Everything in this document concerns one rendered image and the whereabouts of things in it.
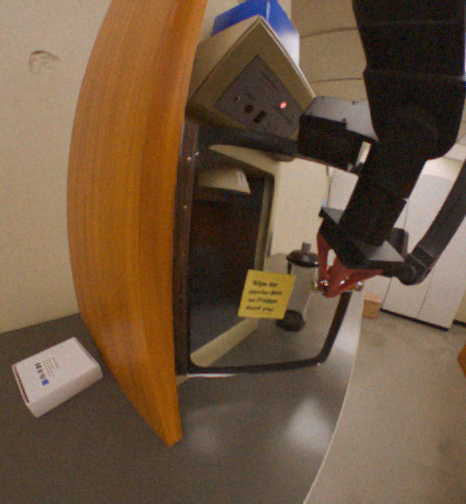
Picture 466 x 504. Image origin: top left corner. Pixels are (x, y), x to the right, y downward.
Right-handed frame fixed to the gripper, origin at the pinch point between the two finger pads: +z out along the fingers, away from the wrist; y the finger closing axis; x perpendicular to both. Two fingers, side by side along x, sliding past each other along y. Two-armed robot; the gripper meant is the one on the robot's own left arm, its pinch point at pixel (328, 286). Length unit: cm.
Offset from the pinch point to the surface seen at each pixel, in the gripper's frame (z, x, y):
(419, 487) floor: 93, 103, 86
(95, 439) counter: 20.2, -34.0, 17.6
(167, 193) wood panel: -11.2, -20.1, 1.2
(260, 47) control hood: -26.2, -13.0, -11.3
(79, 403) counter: 22.7, -39.5, 12.0
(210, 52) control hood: -24.9, -18.6, -12.6
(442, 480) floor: 91, 122, 93
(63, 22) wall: -48, -65, -47
